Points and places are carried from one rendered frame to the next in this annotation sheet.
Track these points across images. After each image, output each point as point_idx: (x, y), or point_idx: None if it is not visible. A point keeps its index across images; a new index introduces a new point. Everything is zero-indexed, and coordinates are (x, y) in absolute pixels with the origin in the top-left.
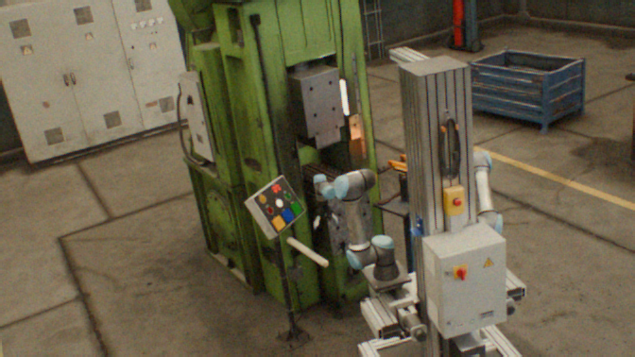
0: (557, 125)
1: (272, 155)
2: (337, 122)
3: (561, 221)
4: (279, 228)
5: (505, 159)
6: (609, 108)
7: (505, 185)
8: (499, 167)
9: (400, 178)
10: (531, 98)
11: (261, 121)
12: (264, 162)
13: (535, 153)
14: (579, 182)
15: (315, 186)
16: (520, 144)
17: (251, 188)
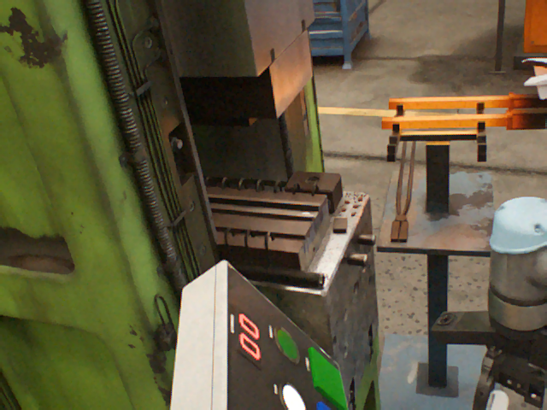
0: (354, 55)
1: (124, 186)
2: (303, 8)
3: (523, 172)
4: None
5: (336, 110)
6: (390, 25)
7: (379, 145)
8: (341, 123)
9: (480, 151)
10: (322, 20)
11: (47, 22)
12: (88, 231)
13: (367, 93)
14: (473, 113)
15: (524, 270)
16: (333, 87)
17: (8, 333)
